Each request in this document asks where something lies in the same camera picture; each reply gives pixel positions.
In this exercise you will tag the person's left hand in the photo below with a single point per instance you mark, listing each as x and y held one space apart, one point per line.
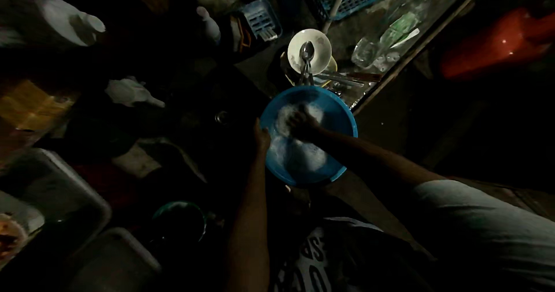
262 139

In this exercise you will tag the person's right hand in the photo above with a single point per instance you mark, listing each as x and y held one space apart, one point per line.
306 127

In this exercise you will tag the person's left fingers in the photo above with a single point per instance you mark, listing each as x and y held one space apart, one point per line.
258 125

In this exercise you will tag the person's right fingers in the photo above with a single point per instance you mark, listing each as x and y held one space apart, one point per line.
296 118

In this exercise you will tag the blue round plastic basin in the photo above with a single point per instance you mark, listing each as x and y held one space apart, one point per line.
336 114

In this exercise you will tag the person's right forearm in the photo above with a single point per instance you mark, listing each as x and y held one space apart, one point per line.
368 157

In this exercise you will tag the person's left forearm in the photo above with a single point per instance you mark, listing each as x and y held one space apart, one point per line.
249 222

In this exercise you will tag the yellow bowl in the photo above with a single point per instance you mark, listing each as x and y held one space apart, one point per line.
333 65

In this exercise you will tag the metal spoon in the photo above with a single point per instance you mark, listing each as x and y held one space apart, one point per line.
307 50

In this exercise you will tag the white round bowl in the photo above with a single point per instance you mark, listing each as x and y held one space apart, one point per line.
321 49

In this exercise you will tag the person's legs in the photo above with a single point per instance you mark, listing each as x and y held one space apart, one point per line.
299 196

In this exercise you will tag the clear glass cup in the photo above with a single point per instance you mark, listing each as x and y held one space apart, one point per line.
364 53

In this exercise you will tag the white bottle with pinkish cap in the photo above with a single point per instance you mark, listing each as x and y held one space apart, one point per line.
211 27

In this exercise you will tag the small light blue plastic basket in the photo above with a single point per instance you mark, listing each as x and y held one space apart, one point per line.
260 14

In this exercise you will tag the dark green rimmed bucket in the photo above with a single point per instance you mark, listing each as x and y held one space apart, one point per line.
180 222

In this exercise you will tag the pale stick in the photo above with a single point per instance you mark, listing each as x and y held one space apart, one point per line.
340 1

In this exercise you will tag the beige cloth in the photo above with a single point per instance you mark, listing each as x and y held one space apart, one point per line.
137 160

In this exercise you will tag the crumpled white plastic bag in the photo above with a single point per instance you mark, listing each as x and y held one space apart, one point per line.
129 91

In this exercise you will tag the green clear plastic bottle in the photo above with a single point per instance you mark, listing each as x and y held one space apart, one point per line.
399 28

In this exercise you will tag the person's body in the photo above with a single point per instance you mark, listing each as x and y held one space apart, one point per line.
355 257

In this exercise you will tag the dark table with wooden edge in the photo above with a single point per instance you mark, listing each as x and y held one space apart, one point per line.
433 27

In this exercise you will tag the small grey plastic tub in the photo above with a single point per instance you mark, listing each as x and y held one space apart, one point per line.
112 257

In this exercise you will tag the red plastic container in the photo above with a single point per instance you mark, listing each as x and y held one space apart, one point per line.
485 49

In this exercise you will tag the large grey plastic tub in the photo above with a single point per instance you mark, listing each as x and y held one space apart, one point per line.
56 196

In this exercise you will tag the large white plastic jug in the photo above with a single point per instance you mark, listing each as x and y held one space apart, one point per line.
58 17

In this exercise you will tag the yellow brown box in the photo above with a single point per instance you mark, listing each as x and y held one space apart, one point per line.
28 105

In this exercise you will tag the white container with reddish contents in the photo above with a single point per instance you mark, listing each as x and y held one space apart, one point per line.
9 240

